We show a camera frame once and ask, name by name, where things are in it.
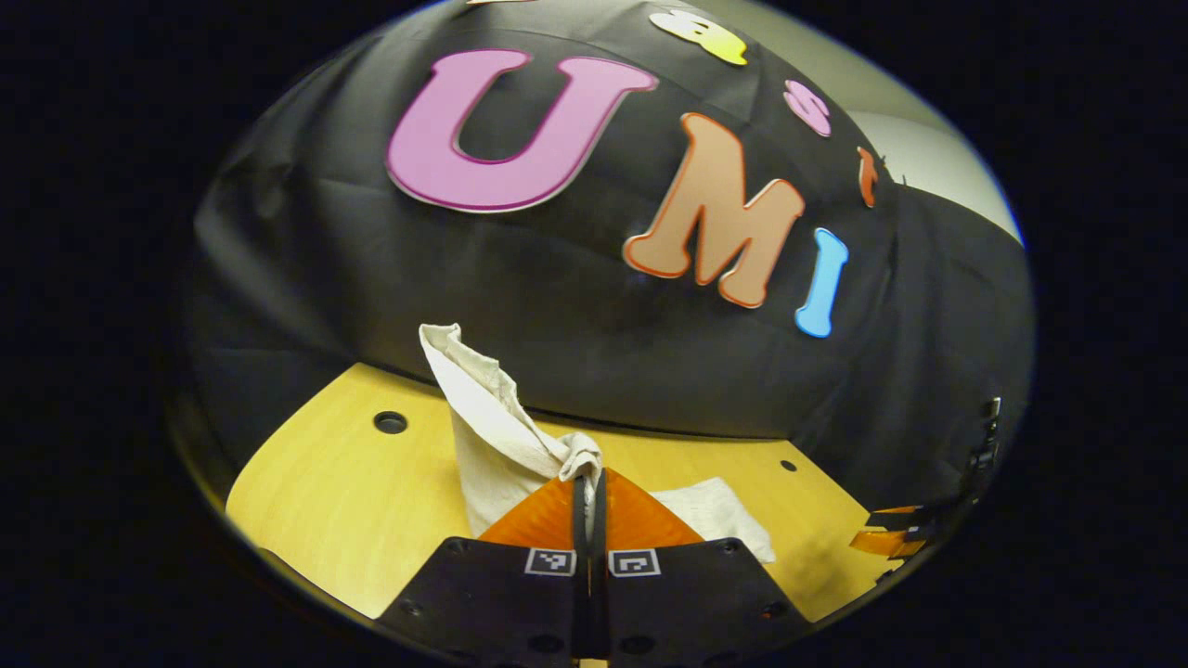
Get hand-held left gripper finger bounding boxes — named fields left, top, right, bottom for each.
left=376, top=469, right=595, bottom=664
left=594, top=469, right=818, bottom=664

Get cream white jeans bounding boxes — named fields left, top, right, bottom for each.
left=418, top=323, right=777, bottom=564

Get black backdrop cloth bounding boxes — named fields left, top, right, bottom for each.
left=186, top=0, right=1036, bottom=520

